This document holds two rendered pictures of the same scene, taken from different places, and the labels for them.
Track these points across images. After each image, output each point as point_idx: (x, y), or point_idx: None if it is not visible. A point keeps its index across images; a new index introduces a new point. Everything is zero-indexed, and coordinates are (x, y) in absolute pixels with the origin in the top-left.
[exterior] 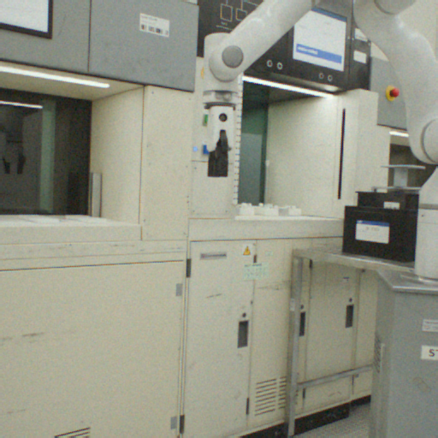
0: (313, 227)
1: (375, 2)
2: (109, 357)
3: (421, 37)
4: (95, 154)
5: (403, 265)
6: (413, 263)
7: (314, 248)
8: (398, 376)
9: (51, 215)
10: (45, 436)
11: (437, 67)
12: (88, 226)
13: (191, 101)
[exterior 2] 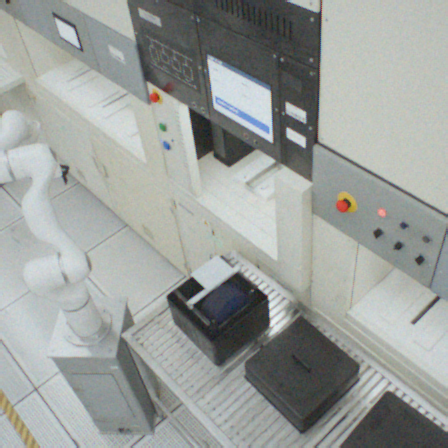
0: (256, 250)
1: None
2: (150, 212)
3: (22, 202)
4: None
5: (152, 317)
6: (172, 327)
7: (242, 263)
8: None
9: None
10: (138, 220)
11: (29, 226)
12: (127, 149)
13: (150, 110)
